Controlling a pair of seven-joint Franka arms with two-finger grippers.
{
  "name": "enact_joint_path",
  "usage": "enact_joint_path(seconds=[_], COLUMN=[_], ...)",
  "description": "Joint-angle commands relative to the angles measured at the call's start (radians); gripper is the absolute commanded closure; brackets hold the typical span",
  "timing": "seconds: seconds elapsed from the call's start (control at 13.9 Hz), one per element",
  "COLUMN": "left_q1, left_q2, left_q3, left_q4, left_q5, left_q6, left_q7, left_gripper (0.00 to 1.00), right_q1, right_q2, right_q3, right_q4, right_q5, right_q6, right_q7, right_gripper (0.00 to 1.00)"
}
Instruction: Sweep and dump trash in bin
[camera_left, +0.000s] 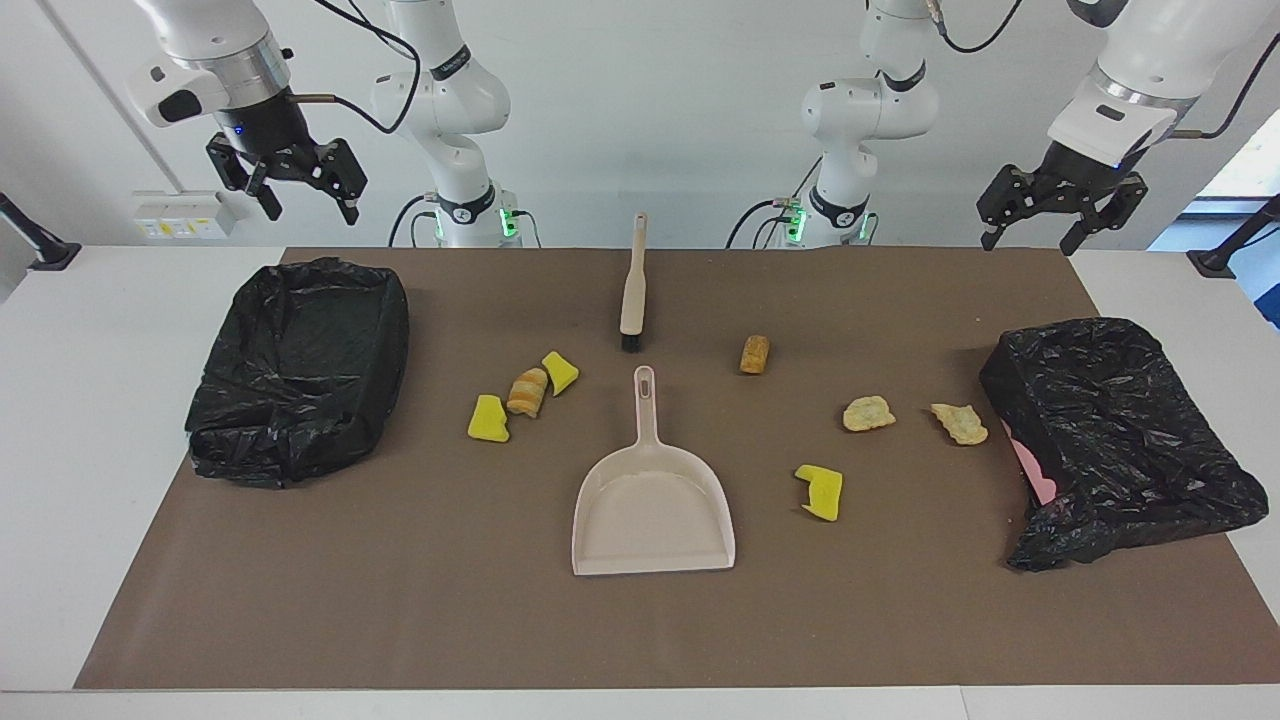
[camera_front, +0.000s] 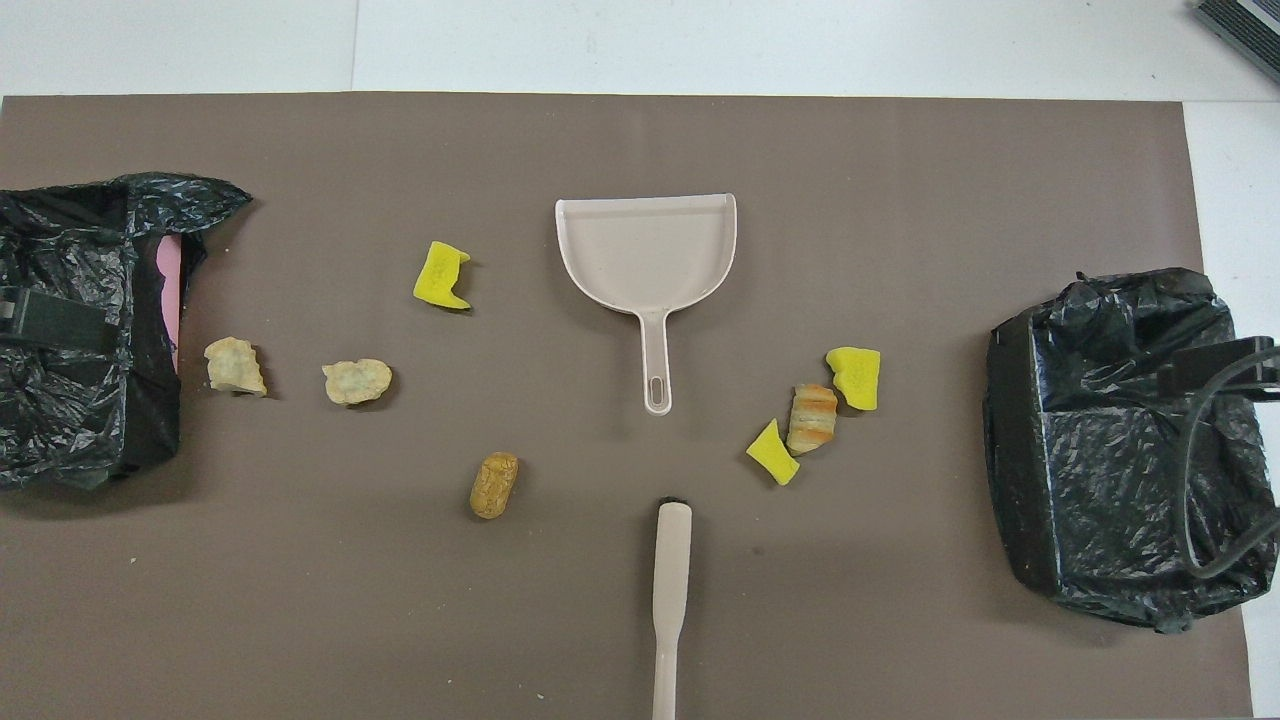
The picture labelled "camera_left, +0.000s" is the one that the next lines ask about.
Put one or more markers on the beige hand brush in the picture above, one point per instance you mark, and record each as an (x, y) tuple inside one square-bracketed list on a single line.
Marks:
[(633, 290)]

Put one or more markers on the white wall outlet box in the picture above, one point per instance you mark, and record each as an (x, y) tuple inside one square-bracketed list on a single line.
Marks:
[(180, 215)]

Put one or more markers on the striped croissant piece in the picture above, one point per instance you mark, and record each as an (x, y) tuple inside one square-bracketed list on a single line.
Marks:
[(527, 393)]

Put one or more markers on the brown table mat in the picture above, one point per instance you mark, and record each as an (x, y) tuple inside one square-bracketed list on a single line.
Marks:
[(640, 625)]

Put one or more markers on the elongated ridged pastry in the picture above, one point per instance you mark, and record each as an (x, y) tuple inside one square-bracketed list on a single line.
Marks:
[(962, 426)]

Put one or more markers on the brown bread roll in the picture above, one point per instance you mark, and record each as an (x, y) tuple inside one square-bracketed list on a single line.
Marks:
[(755, 355)]

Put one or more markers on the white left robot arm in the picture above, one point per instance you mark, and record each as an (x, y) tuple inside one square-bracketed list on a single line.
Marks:
[(860, 110)]

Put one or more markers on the beige plastic dustpan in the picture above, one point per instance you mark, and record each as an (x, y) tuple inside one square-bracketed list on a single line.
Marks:
[(650, 520)]

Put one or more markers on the round pale pastry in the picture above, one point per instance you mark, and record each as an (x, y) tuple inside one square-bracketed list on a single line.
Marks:
[(867, 414)]

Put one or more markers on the yellow sponge piece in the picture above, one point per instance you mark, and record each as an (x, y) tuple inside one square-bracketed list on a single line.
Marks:
[(561, 373), (487, 422)]

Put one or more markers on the black bag lined bin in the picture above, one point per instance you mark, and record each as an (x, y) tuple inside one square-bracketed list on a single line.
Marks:
[(300, 370)]

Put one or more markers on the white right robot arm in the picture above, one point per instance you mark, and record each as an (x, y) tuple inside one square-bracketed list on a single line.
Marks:
[(440, 100)]

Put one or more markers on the black clamp stand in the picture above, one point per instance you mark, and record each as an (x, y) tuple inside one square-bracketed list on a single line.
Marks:
[(1225, 258), (45, 250)]

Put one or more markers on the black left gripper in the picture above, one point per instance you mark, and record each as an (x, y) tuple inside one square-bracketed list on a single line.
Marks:
[(1080, 170)]

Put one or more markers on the black crumpled trash bag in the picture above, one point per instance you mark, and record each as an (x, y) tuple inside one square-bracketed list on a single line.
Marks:
[(1120, 430)]

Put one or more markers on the yellow green scouring sponge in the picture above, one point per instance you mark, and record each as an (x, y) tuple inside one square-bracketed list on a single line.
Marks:
[(822, 495)]

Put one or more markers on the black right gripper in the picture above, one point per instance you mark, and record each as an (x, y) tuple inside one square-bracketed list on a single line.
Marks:
[(265, 130)]

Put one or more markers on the pink plastic bin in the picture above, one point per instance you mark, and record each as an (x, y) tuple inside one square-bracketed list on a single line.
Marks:
[(1035, 470)]

